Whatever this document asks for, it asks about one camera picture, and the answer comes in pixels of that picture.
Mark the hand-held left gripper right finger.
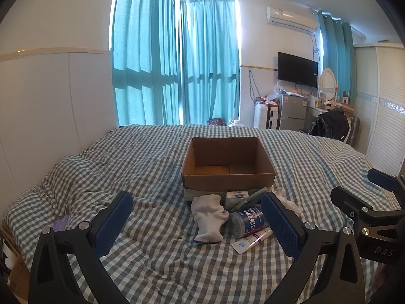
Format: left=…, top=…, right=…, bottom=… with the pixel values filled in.
left=260, top=192, right=369, bottom=304

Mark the green plastic packet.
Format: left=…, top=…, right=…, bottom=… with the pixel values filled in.
left=232, top=187, right=269, bottom=212

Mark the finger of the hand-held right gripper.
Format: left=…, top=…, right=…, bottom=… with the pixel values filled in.
left=368, top=168, right=405, bottom=197
left=331, top=186, right=405, bottom=229

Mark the teal curtain beside wardrobe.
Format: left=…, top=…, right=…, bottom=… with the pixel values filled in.
left=318, top=11, right=356, bottom=102

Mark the white suitcase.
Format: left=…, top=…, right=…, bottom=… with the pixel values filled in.
left=253, top=103, right=279, bottom=130

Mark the clear bottle with blue label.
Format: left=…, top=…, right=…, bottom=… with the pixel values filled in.
left=228, top=206, right=269, bottom=239

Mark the narrow teal curtain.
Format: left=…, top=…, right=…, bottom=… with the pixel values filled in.
left=179, top=0, right=240, bottom=125

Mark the brown cardboard box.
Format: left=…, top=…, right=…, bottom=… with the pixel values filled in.
left=181, top=137, right=277, bottom=201

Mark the small cardboard box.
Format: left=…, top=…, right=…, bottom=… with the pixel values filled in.
left=6, top=253, right=30, bottom=301

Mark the white toothpaste tube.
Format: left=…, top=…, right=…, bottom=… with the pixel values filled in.
left=230, top=227, right=274, bottom=254

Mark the purple cloth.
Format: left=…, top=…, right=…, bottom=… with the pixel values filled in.
left=52, top=215, right=71, bottom=232

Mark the wide teal curtain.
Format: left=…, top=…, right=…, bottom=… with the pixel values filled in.
left=109, top=0, right=184, bottom=127

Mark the white tissue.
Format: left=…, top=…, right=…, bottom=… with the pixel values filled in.
left=274, top=189, right=302, bottom=216

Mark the white wardrobe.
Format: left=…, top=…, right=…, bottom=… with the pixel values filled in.
left=353, top=42, right=405, bottom=176

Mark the white dressing table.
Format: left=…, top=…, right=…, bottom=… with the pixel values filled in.
left=305, top=104, right=331, bottom=124

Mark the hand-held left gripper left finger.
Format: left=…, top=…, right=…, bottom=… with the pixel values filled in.
left=28, top=191, right=134, bottom=304

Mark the checked pillow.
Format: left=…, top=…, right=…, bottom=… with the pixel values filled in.
left=43, top=154, right=106, bottom=211

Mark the clear plastic bag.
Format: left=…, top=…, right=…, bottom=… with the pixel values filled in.
left=267, top=82, right=285, bottom=102

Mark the white sock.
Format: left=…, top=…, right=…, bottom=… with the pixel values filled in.
left=191, top=194, right=229, bottom=245

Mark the black wall television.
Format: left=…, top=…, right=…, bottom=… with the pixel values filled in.
left=278, top=51, right=318, bottom=88

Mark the black wall cable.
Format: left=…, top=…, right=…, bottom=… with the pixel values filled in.
left=248, top=70, right=257, bottom=102

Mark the oval white mirror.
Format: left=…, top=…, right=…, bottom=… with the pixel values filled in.
left=318, top=67, right=338, bottom=102

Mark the white air conditioner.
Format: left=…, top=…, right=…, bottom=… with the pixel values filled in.
left=265, top=5, right=319, bottom=33

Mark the checked blanket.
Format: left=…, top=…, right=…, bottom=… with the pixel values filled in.
left=6, top=123, right=405, bottom=304

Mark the grey small fridge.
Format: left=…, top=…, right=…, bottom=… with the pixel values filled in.
left=278, top=93, right=308, bottom=130

